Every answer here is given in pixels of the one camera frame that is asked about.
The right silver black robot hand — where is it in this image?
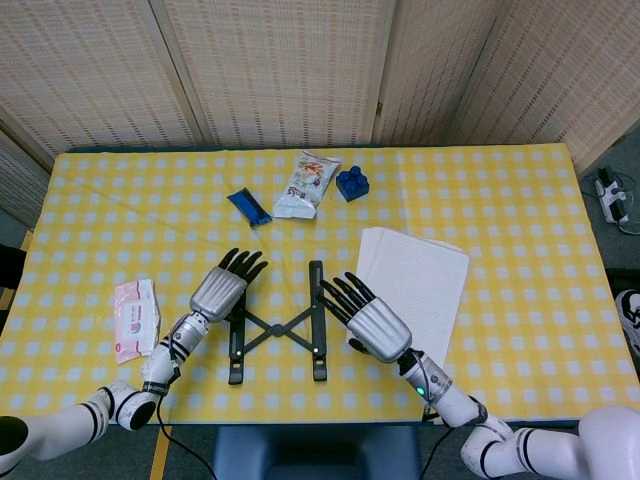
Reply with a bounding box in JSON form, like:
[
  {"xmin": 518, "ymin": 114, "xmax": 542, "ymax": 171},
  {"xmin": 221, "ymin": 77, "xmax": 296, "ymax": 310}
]
[{"xmin": 318, "ymin": 272, "xmax": 414, "ymax": 363}]

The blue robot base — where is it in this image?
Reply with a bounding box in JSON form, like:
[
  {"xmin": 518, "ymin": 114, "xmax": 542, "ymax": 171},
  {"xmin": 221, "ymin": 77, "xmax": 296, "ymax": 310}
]
[{"xmin": 212, "ymin": 425, "xmax": 424, "ymax": 480}]

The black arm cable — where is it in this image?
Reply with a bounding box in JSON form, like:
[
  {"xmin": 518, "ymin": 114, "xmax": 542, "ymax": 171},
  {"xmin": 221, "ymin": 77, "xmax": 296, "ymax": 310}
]
[
  {"xmin": 417, "ymin": 417, "xmax": 456, "ymax": 480},
  {"xmin": 156, "ymin": 394, "xmax": 221, "ymax": 480}
]

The yellow floor tape strip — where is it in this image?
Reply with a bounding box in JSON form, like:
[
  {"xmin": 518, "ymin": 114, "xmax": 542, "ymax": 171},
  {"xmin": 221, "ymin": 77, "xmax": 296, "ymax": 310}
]
[{"xmin": 149, "ymin": 425, "xmax": 173, "ymax": 480}]

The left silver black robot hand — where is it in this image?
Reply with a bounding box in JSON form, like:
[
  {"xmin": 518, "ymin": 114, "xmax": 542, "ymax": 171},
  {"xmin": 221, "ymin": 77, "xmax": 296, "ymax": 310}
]
[{"xmin": 189, "ymin": 248, "xmax": 269, "ymax": 322}]

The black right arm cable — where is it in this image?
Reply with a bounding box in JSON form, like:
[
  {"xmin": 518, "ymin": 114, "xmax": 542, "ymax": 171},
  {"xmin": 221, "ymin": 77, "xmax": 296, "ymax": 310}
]
[{"xmin": 417, "ymin": 417, "xmax": 456, "ymax": 480}]

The woven folding screen panel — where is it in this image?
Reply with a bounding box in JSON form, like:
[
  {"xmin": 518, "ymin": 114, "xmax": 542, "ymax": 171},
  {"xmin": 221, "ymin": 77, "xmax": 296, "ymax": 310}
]
[
  {"xmin": 447, "ymin": 0, "xmax": 640, "ymax": 171},
  {"xmin": 149, "ymin": 0, "xmax": 399, "ymax": 149},
  {"xmin": 0, "ymin": 0, "xmax": 206, "ymax": 156},
  {"xmin": 0, "ymin": 119, "xmax": 54, "ymax": 229},
  {"xmin": 372, "ymin": 0, "xmax": 506, "ymax": 146}
]

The white printed snack bag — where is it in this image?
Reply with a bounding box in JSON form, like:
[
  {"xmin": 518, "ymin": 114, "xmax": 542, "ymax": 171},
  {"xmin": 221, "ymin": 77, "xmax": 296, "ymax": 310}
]
[{"xmin": 272, "ymin": 149, "xmax": 343, "ymax": 222}]

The pink wet wipes pack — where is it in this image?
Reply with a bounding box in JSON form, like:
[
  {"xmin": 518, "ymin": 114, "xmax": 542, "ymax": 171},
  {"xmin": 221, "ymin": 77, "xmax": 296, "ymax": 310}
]
[{"xmin": 112, "ymin": 278, "xmax": 161, "ymax": 365}]

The black folding laptop stand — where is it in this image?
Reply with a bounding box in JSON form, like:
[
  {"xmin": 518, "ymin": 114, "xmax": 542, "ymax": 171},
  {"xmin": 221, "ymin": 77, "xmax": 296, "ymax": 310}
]
[{"xmin": 227, "ymin": 259, "xmax": 329, "ymax": 385}]

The blue toy building block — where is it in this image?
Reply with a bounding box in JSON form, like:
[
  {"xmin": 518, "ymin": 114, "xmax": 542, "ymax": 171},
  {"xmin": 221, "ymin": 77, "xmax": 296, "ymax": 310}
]
[{"xmin": 335, "ymin": 164, "xmax": 372, "ymax": 203}]

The white power strip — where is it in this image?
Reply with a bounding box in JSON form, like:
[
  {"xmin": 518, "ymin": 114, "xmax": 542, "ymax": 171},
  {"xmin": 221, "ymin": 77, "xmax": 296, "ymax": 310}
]
[{"xmin": 593, "ymin": 168, "xmax": 630, "ymax": 225}]

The black and white sneaker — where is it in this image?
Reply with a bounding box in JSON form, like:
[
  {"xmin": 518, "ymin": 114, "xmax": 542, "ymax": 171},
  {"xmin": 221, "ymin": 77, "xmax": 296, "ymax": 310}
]
[{"xmin": 614, "ymin": 288, "xmax": 640, "ymax": 359}]

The stack of lined paper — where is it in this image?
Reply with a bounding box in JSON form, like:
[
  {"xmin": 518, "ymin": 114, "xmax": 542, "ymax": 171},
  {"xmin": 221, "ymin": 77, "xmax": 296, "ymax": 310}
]
[{"xmin": 349, "ymin": 226, "xmax": 471, "ymax": 369}]

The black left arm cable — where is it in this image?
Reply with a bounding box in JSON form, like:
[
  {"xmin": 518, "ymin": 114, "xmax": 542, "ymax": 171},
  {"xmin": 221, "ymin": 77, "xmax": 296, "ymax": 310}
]
[{"xmin": 156, "ymin": 394, "xmax": 221, "ymax": 480}]

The yellow checkered tablecloth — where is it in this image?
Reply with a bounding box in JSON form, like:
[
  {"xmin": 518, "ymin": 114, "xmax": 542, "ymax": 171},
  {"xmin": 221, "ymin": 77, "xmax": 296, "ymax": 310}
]
[{"xmin": 0, "ymin": 143, "xmax": 640, "ymax": 426}]

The blue snack bar wrapper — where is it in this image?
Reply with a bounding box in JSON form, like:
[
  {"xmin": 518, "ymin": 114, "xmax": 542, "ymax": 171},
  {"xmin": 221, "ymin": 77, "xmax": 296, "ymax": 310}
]
[{"xmin": 226, "ymin": 187, "xmax": 273, "ymax": 228}]

